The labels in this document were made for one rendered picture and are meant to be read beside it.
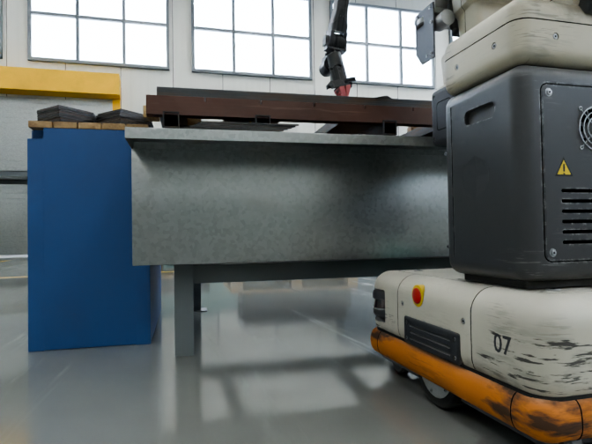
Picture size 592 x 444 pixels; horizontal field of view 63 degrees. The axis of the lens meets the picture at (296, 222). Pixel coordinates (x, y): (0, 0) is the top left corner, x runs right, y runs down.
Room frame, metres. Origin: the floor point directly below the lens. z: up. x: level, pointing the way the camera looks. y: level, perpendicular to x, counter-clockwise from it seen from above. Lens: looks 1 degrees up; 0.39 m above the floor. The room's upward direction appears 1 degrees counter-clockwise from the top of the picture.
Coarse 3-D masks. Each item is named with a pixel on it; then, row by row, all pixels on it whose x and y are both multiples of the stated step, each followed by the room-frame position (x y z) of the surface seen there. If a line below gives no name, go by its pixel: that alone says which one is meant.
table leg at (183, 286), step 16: (176, 272) 1.54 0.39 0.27; (192, 272) 1.55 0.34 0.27; (176, 288) 1.54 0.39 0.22; (192, 288) 1.55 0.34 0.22; (176, 304) 1.54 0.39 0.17; (192, 304) 1.55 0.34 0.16; (176, 320) 1.54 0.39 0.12; (192, 320) 1.55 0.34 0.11; (176, 336) 1.54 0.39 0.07; (192, 336) 1.55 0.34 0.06; (176, 352) 1.54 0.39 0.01; (192, 352) 1.55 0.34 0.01
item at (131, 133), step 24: (144, 144) 1.47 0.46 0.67; (168, 144) 1.49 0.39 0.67; (192, 144) 1.50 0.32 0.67; (216, 144) 1.52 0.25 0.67; (240, 144) 1.54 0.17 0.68; (264, 144) 1.55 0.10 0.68; (288, 144) 1.56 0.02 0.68; (312, 144) 1.56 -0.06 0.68; (336, 144) 1.57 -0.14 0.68; (360, 144) 1.58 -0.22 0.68; (384, 144) 1.44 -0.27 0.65; (408, 144) 1.45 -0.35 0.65; (432, 144) 1.47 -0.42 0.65
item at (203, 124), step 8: (184, 128) 1.38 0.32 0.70; (192, 128) 1.38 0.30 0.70; (200, 128) 1.39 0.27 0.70; (208, 128) 1.39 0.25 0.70; (216, 128) 1.40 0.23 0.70; (224, 128) 1.40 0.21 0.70; (232, 128) 1.41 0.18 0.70; (240, 128) 1.41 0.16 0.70; (248, 128) 1.42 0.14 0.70; (256, 128) 1.42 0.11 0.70; (264, 128) 1.43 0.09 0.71; (272, 128) 1.43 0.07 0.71; (280, 128) 1.44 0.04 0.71; (288, 128) 1.45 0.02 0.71
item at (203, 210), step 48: (144, 192) 1.43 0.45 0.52; (192, 192) 1.46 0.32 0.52; (240, 192) 1.50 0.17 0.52; (288, 192) 1.53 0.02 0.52; (336, 192) 1.57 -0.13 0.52; (384, 192) 1.61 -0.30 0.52; (432, 192) 1.65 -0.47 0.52; (144, 240) 1.43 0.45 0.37; (192, 240) 1.46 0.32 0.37; (240, 240) 1.50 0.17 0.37; (288, 240) 1.53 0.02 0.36; (336, 240) 1.57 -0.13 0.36; (384, 240) 1.61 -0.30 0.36; (432, 240) 1.65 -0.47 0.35
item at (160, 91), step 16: (192, 96) 1.55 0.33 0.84; (208, 96) 1.56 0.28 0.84; (224, 96) 1.57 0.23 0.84; (240, 96) 1.58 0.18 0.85; (256, 96) 1.60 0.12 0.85; (272, 96) 1.61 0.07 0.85; (288, 96) 1.62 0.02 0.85; (304, 96) 1.63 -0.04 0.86; (320, 96) 1.65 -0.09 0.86; (336, 96) 1.66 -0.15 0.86; (320, 128) 2.17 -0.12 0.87; (336, 128) 1.95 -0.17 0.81; (352, 128) 1.95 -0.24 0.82; (368, 128) 1.96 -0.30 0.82; (432, 128) 2.04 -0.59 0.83
